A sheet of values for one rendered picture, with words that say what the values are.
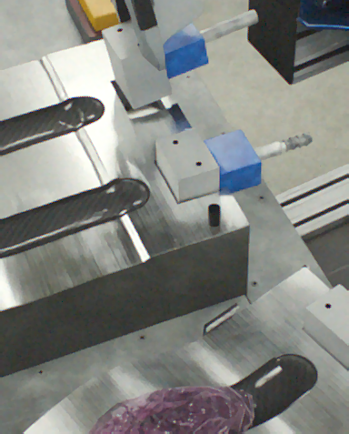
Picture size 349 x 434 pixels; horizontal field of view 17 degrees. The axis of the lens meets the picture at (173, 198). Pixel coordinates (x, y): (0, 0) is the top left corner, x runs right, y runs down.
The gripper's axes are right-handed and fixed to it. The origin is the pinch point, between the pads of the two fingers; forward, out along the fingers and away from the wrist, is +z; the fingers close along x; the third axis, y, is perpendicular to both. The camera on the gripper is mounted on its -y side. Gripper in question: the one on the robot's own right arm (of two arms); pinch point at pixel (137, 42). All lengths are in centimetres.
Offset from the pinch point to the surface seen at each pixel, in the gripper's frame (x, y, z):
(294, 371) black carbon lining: -28.2, -0.7, 13.3
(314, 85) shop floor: 93, 51, 91
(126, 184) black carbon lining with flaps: -9.2, -5.9, 6.2
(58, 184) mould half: -6.9, -11.0, 5.3
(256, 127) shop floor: 86, 35, 89
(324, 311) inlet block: -26.4, 3.0, 10.5
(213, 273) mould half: -16.6, -2.4, 12.2
